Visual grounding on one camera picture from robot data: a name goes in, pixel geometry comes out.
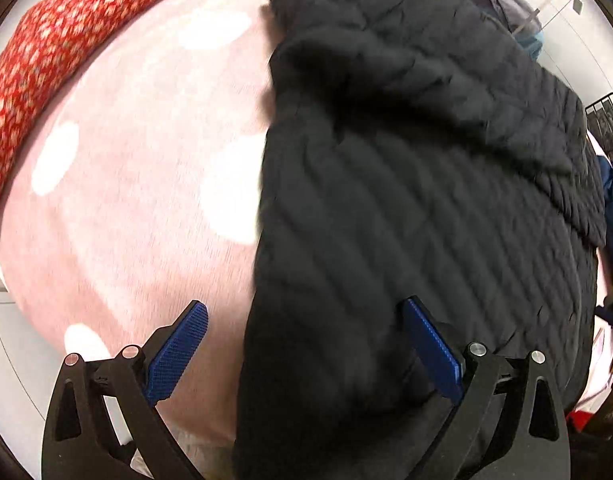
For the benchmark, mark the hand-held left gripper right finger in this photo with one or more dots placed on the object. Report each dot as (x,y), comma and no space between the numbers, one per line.
(434,345)

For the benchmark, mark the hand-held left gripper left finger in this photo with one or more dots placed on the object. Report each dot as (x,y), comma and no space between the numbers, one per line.
(179,347)

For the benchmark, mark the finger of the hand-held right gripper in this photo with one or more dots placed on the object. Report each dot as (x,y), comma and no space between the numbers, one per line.
(611,308)

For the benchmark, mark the black quilted jacket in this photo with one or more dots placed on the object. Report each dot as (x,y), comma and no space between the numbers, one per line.
(386,185)

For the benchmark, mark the pink polka dot blanket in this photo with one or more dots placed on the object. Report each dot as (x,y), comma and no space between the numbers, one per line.
(136,185)

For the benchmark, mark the teal garment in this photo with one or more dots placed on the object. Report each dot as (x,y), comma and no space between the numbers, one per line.
(532,44)

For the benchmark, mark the white hanger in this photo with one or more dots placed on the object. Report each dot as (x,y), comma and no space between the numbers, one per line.
(577,5)

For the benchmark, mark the red floral cloth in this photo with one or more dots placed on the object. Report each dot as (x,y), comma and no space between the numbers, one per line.
(61,35)

